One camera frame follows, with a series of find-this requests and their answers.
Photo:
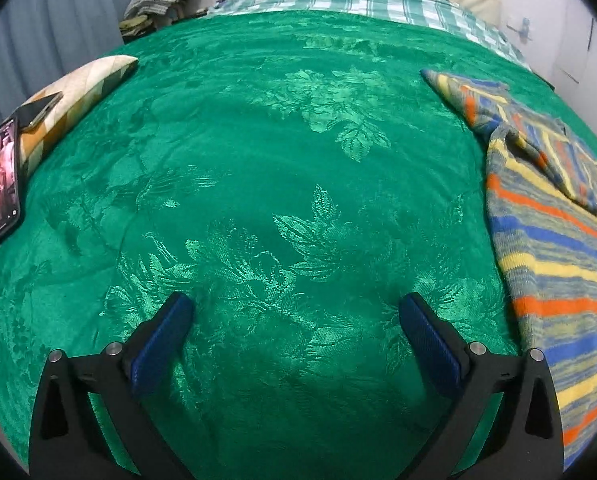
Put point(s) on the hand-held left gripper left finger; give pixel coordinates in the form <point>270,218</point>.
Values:
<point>161,345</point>

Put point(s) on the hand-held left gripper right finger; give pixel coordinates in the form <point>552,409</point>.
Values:
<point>431,345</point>

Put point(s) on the striped knit sweater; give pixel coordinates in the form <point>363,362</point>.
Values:
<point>553,270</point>

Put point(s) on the green floral blanket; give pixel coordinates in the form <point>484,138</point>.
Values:
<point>278,160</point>

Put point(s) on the smartphone with lit screen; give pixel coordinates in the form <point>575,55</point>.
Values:
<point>1,180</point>

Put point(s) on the dark smartphone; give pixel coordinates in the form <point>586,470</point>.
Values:
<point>41,110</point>

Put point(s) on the patterned pillow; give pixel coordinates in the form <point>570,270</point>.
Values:
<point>88,85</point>

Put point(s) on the olive cloth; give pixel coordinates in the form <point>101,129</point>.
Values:
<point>136,25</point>

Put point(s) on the blue-grey curtain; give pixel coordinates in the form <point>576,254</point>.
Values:
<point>53,20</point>

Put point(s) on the green checked bedsheet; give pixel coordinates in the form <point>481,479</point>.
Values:
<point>353,0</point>

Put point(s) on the white wardrobe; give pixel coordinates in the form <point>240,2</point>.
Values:
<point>578,20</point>

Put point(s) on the blue wall fixture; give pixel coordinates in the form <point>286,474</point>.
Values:
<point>524,27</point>

